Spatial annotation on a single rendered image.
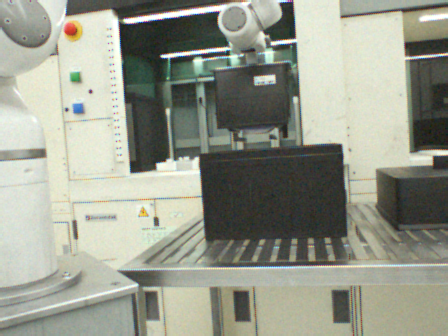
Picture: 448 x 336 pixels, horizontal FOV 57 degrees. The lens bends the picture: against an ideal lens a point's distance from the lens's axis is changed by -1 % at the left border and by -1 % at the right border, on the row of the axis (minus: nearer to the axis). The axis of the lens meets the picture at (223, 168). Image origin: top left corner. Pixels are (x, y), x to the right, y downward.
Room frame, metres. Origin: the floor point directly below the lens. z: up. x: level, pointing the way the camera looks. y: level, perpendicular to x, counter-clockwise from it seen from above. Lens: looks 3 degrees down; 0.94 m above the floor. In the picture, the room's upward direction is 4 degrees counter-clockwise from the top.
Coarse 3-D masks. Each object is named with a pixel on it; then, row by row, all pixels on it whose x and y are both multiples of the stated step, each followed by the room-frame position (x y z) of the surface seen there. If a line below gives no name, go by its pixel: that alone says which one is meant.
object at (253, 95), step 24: (216, 72) 1.24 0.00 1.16; (240, 72) 1.23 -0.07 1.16; (264, 72) 1.21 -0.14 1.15; (288, 72) 1.33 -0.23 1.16; (216, 96) 1.24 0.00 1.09; (240, 96) 1.23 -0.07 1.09; (264, 96) 1.21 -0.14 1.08; (288, 96) 1.29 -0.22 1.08; (240, 120) 1.23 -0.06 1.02; (264, 120) 1.21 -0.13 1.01
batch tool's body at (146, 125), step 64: (128, 0) 1.30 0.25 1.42; (192, 0) 1.30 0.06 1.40; (320, 0) 1.14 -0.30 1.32; (64, 64) 1.35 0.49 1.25; (128, 64) 1.83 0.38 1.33; (192, 64) 1.78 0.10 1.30; (320, 64) 1.14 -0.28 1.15; (128, 128) 1.56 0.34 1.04; (320, 128) 1.14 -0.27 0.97; (128, 192) 1.31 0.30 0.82; (192, 192) 1.27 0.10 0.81; (128, 256) 1.31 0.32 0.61; (256, 256) 1.23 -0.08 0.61; (192, 320) 1.27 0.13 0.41; (256, 320) 1.23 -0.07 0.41; (320, 320) 1.19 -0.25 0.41
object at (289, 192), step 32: (224, 160) 0.80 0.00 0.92; (256, 160) 0.78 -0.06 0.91; (288, 160) 0.77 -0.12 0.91; (320, 160) 0.76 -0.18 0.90; (224, 192) 0.80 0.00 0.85; (256, 192) 0.79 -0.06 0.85; (288, 192) 0.77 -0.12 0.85; (320, 192) 0.76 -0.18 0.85; (224, 224) 0.80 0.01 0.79; (256, 224) 0.79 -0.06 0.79; (288, 224) 0.77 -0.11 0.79; (320, 224) 0.76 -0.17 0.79
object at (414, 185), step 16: (384, 176) 0.91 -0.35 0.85; (400, 176) 0.80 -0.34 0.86; (416, 176) 0.77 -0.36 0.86; (432, 176) 0.76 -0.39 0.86; (384, 192) 0.92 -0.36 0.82; (400, 192) 0.78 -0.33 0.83; (416, 192) 0.77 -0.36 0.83; (432, 192) 0.76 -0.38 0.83; (384, 208) 0.93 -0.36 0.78; (400, 208) 0.78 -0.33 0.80; (416, 208) 0.77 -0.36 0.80; (432, 208) 0.76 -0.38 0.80; (400, 224) 0.78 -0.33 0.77; (416, 224) 0.77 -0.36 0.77; (432, 224) 0.76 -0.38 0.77
